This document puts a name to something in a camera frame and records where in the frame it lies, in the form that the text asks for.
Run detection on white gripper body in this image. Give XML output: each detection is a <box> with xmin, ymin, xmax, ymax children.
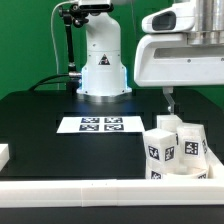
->
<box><xmin>134</xmin><ymin>33</ymin><xmax>224</xmax><ymax>87</ymax></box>

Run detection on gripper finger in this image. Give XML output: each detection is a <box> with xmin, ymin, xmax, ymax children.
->
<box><xmin>162</xmin><ymin>87</ymin><xmax>175</xmax><ymax>114</ymax></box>

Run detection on white round stool seat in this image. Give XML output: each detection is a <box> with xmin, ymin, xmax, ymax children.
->
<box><xmin>144</xmin><ymin>159</ymin><xmax>210</xmax><ymax>181</ymax></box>

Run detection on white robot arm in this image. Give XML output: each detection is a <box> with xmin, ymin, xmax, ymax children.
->
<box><xmin>78</xmin><ymin>0</ymin><xmax>224</xmax><ymax>113</ymax></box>

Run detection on paper sheet with markers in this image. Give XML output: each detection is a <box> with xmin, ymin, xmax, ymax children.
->
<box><xmin>57</xmin><ymin>116</ymin><xmax>145</xmax><ymax>134</ymax></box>

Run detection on white front fence bar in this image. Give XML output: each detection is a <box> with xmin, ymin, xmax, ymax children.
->
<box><xmin>0</xmin><ymin>179</ymin><xmax>224</xmax><ymax>208</ymax></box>

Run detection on white left fence bar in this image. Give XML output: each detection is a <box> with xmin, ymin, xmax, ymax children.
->
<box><xmin>0</xmin><ymin>144</ymin><xmax>10</xmax><ymax>171</ymax></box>

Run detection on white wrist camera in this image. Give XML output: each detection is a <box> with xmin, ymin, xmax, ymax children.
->
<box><xmin>142</xmin><ymin>3</ymin><xmax>195</xmax><ymax>34</ymax></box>

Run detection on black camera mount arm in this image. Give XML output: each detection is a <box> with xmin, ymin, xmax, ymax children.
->
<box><xmin>59</xmin><ymin>0</ymin><xmax>113</xmax><ymax>94</ymax></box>

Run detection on white cable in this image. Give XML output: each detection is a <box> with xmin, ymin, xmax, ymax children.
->
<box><xmin>50</xmin><ymin>0</ymin><xmax>80</xmax><ymax>92</ymax></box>

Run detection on black cables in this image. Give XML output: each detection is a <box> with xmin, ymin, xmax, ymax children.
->
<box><xmin>28</xmin><ymin>73</ymin><xmax>72</xmax><ymax>92</ymax></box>

